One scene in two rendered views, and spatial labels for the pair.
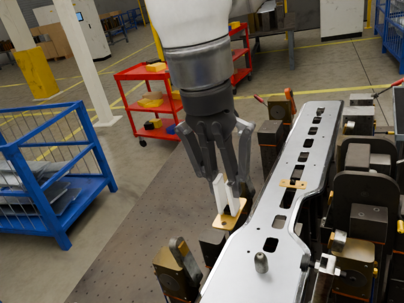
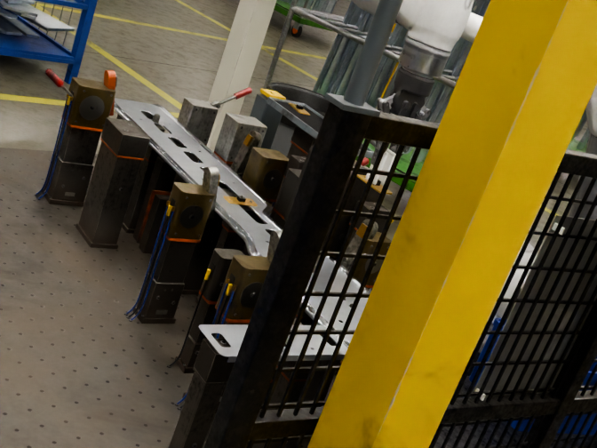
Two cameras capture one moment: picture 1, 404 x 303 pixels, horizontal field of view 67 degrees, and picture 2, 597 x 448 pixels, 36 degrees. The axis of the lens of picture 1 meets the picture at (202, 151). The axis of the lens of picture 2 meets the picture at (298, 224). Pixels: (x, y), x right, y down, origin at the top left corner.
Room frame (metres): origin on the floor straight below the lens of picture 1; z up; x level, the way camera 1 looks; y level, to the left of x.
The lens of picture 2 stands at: (-0.01, 1.72, 1.73)
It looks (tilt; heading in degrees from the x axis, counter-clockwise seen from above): 19 degrees down; 288
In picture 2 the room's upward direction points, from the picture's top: 20 degrees clockwise
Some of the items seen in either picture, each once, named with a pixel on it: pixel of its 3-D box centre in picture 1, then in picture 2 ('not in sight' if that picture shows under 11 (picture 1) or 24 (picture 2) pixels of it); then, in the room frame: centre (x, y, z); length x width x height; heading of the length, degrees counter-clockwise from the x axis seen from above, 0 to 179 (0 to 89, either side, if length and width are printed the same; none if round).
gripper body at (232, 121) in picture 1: (210, 111); (409, 93); (0.43, -0.02, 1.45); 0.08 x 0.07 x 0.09; 58
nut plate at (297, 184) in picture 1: (293, 183); (241, 199); (0.79, -0.26, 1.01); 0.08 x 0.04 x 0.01; 57
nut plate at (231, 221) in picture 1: (229, 210); (375, 182); (0.43, -0.02, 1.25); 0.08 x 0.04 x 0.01; 148
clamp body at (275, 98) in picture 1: (279, 131); (73, 143); (1.39, -0.41, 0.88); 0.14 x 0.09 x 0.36; 57
